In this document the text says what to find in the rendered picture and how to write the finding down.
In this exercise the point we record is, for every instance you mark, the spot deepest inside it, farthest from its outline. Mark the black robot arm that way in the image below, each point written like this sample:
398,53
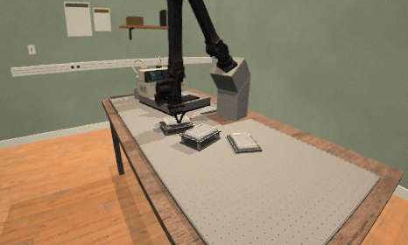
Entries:
214,47

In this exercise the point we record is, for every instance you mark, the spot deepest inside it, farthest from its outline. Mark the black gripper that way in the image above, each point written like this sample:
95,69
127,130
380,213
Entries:
175,109

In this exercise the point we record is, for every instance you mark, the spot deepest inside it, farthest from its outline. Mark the white well plate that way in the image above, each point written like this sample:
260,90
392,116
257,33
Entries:
244,140
200,131
171,120

